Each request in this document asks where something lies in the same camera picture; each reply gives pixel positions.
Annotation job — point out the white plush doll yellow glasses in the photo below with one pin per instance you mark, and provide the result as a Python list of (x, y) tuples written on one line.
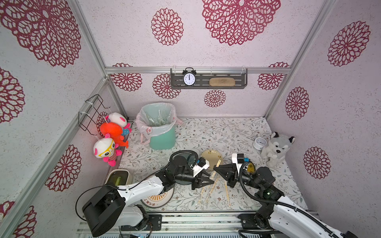
[(107, 149)]

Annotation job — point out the wooden brush on shelf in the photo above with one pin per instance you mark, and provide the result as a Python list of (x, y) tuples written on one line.
[(222, 82)]

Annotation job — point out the grey husky plush dog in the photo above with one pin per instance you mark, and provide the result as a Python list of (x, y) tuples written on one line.
[(277, 147)]

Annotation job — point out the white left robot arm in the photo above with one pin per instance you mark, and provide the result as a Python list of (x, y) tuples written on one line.
[(114, 206)]

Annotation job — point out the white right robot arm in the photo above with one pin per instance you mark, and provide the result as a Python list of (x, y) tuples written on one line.
[(278, 213)]

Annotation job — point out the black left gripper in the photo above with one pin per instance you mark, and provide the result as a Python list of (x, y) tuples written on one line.
[(199, 181)]

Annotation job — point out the black alarm clock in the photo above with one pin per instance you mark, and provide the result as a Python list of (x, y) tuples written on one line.
[(189, 76)]

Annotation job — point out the black wire wall basket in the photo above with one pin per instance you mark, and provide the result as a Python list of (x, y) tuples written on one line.
[(90, 119)]

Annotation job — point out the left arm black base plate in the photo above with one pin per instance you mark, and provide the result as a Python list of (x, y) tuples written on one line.
[(152, 223)]

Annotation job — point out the grey wall shelf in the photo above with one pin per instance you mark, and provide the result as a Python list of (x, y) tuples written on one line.
[(202, 79)]

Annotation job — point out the small white round timer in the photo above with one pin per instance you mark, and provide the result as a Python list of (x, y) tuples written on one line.
[(259, 143)]

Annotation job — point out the red orange plush toy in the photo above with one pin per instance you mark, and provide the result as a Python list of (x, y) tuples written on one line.
[(114, 131)]

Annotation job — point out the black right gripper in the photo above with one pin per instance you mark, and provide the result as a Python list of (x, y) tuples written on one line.
[(233, 175)]

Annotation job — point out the green trash bin with bag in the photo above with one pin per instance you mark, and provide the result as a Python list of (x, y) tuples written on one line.
[(156, 123)]

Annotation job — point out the yellow patterned plate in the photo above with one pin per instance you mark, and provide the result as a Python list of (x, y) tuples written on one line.
[(250, 168)]

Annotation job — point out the dark green glass plate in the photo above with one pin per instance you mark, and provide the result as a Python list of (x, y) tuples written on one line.
[(186, 157)]

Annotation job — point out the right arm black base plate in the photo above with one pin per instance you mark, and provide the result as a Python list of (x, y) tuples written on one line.
[(251, 221)]

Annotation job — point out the white orange patterned plate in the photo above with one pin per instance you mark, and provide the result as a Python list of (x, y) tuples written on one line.
[(158, 201)]

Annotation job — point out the cream round plate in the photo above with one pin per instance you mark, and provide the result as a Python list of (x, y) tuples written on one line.
[(212, 156)]

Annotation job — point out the white pink plush doll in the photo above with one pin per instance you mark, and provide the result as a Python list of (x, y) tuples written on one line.
[(121, 121)]

